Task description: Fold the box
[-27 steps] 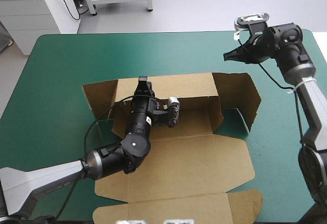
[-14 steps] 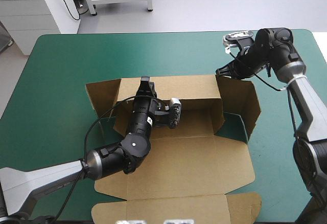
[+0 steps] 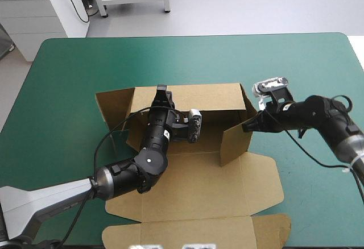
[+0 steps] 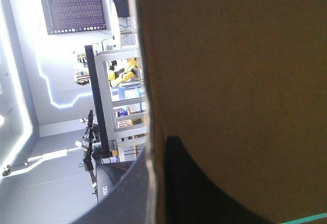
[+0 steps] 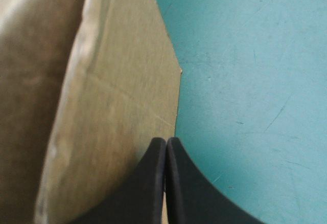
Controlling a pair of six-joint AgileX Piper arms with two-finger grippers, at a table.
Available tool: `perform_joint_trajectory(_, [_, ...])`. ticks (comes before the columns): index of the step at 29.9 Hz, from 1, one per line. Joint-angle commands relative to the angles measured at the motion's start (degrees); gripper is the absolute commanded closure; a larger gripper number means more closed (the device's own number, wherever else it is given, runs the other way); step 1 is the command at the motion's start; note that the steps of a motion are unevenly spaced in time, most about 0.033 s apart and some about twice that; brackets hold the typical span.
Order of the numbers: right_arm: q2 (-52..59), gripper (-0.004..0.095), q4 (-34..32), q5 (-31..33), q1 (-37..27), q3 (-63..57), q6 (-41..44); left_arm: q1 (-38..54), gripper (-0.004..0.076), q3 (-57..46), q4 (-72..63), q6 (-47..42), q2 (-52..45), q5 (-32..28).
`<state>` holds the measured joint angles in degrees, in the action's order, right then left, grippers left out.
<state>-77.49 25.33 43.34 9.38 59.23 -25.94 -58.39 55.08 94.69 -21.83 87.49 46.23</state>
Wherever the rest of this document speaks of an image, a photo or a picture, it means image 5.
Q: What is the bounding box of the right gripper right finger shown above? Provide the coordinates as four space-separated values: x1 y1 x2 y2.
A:
166 137 262 224

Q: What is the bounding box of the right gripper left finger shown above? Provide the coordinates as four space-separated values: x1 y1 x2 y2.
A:
66 137 167 224

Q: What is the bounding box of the brown cardboard box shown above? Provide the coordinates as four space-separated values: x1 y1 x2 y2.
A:
0 0 183 224

